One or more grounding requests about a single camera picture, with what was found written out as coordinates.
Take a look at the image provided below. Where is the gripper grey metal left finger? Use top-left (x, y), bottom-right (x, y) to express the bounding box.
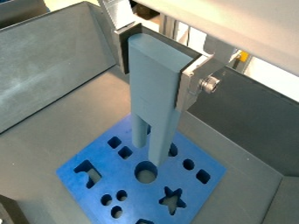
top-left (97, 0), bottom-right (140, 74)

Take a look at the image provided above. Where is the grey-blue square-circle peg object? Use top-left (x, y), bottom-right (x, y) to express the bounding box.
top-left (128, 33), bottom-right (192, 166)

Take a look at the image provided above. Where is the blue shape-hole board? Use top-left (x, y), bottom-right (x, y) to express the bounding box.
top-left (57, 117), bottom-right (225, 224)

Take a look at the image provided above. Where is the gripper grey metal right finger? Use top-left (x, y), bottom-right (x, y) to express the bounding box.
top-left (175, 36), bottom-right (235, 112)

